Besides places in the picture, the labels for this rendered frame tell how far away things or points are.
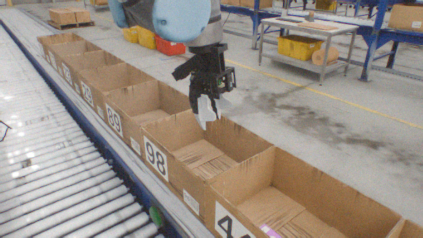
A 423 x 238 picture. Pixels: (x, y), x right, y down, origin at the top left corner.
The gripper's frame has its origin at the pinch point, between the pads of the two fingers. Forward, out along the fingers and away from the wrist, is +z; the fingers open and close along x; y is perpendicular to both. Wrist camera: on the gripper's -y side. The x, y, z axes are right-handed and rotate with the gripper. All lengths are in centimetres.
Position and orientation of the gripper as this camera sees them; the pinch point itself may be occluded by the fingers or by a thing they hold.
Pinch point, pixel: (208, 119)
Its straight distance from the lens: 74.5
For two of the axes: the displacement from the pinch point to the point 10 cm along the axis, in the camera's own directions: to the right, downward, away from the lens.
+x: 6.0, -4.6, 6.5
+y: 7.9, 2.1, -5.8
